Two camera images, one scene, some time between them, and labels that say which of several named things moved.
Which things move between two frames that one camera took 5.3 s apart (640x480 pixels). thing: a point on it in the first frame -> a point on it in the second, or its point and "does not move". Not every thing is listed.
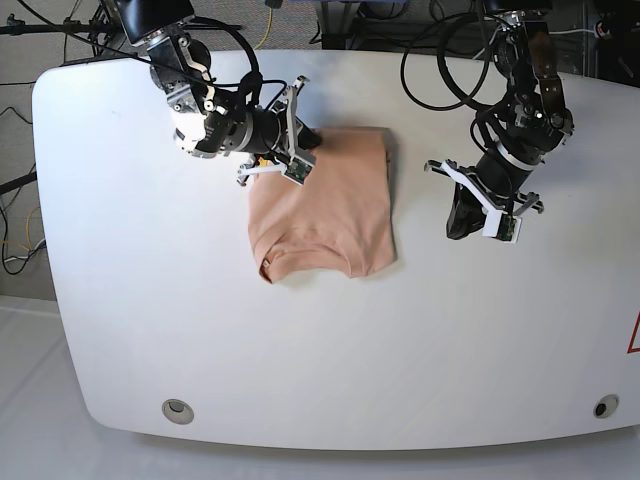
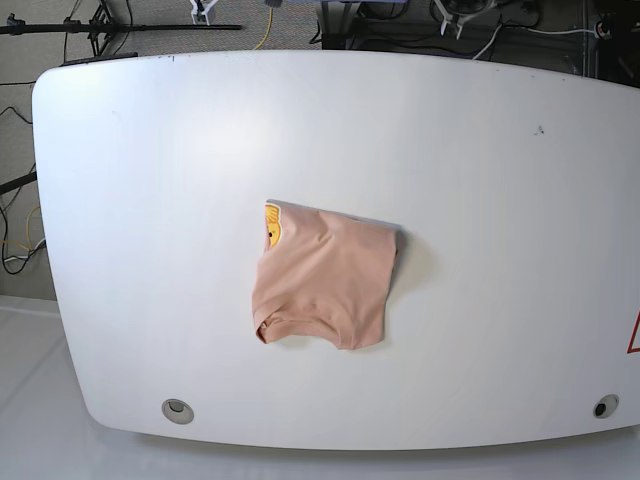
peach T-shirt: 342,212 -> 323,273
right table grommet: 605,406 does not move
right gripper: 485,194 -> 454,11
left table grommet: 178,411 does not move
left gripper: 273,135 -> 199,10
